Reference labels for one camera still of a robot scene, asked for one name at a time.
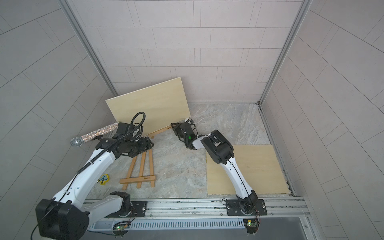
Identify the green circuit board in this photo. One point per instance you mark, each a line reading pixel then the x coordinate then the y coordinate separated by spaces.
pixel 251 225
pixel 121 228

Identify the right green circuit board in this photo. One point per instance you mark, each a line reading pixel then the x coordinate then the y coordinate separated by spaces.
pixel 251 225

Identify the left green circuit board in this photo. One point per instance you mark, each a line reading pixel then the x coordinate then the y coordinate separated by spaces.
pixel 121 228

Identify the glitter microphone on stand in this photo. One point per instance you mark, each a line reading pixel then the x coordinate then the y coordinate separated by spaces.
pixel 78 141

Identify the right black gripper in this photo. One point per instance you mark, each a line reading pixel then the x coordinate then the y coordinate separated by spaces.
pixel 178 128

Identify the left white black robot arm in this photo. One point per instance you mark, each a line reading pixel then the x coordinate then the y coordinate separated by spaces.
pixel 66 216

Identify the yellow round sticker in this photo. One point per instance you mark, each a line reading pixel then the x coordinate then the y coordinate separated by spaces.
pixel 103 179

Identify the plywood board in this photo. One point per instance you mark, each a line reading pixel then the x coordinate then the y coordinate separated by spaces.
pixel 258 164
pixel 162 103

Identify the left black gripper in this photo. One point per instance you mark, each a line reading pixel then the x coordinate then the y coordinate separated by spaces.
pixel 144 146

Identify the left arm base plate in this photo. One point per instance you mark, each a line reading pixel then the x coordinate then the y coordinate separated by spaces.
pixel 136 209

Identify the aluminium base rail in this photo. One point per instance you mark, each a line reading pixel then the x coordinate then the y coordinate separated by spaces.
pixel 188 214

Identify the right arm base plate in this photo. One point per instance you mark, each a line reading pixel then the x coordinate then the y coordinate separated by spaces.
pixel 234 208

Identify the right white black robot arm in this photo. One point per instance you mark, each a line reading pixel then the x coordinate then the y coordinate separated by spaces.
pixel 221 152

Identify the wooden easel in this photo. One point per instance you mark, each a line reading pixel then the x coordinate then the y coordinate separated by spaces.
pixel 141 171
pixel 152 135

